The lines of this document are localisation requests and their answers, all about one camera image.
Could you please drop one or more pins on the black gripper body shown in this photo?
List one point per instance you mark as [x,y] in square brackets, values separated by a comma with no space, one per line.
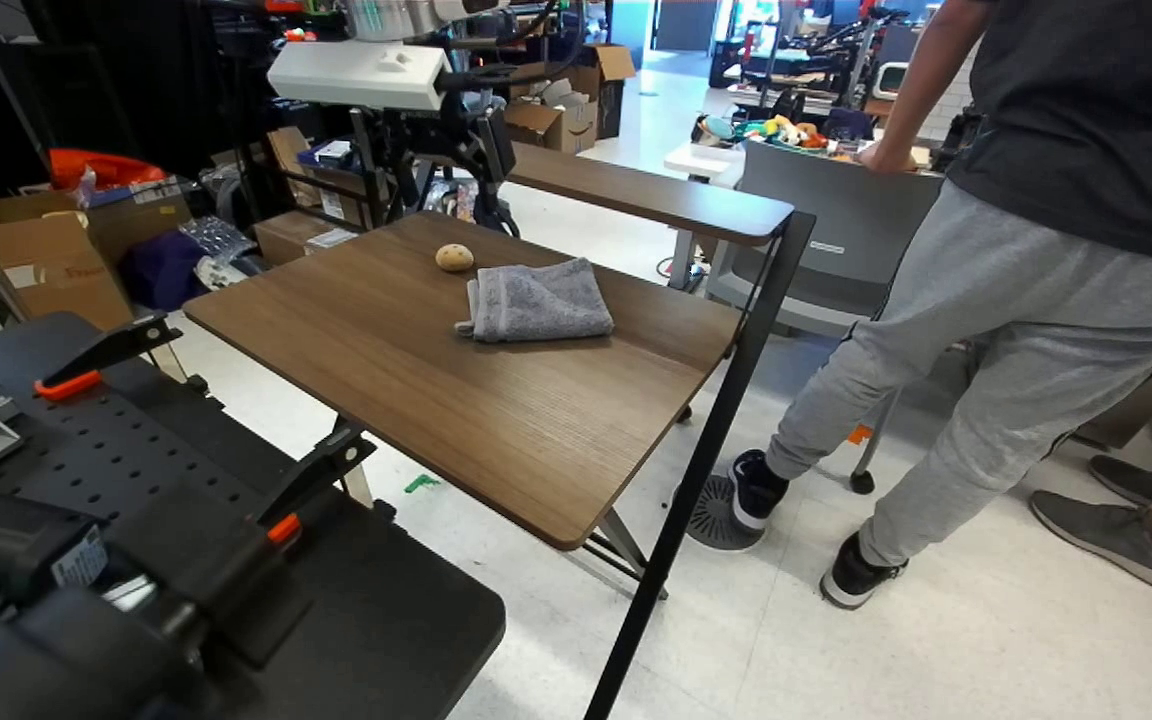
[480,127]

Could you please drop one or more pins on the round tan brown object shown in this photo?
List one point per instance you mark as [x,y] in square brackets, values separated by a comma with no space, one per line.
[454,259]

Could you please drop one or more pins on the grey towel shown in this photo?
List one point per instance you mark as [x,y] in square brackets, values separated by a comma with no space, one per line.
[539,305]

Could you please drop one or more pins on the cardboard box with flaps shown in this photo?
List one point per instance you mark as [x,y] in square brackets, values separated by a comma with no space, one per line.
[562,115]

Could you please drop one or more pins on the white desk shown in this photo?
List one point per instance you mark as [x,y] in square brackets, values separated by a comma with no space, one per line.
[696,162]

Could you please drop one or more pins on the small flat cardboard box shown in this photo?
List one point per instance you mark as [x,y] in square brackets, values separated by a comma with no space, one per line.
[289,237]

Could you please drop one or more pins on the colourful toys pile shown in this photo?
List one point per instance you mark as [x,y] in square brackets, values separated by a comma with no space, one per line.
[783,129]

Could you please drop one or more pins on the green floor tape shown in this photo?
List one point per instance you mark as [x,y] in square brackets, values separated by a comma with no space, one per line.
[422,481]

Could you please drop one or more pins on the purple cloth bundle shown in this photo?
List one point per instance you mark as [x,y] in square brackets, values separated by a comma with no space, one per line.
[161,266]

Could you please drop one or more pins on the round grey floor drain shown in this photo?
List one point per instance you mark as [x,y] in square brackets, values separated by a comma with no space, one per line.
[708,513]

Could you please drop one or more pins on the orange bag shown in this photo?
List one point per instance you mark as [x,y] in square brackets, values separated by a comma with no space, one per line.
[103,167]

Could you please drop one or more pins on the large brown cardboard box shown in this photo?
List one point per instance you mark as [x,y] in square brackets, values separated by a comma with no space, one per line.
[49,263]

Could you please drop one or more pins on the black perforated workbench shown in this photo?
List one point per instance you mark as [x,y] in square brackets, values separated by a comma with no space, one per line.
[378,643]

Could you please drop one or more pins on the person in grey sweatpants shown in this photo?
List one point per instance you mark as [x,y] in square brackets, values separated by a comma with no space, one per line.
[1080,123]

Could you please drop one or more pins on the person in brown shorts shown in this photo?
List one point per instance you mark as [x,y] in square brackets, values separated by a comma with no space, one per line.
[1117,532]

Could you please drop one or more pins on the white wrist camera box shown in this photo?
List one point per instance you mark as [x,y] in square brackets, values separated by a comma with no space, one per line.
[358,75]

